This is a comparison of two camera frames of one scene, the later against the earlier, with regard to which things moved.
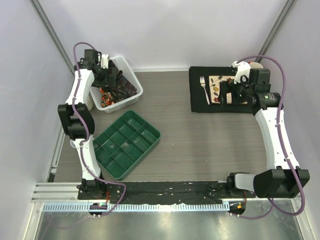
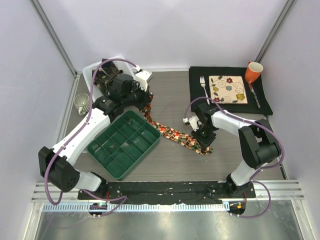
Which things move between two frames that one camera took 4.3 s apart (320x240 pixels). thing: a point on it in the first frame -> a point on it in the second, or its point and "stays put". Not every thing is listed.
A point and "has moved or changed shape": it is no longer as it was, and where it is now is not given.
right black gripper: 227,86 -> 204,142
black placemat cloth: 198,99 stays put
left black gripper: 108,81 -> 145,98
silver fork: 203,83 stays put
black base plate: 186,192 stays put
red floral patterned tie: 107,99 has moved or changed shape
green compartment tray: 121,146 stays put
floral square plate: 214,81 stays put
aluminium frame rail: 56,192 stays put
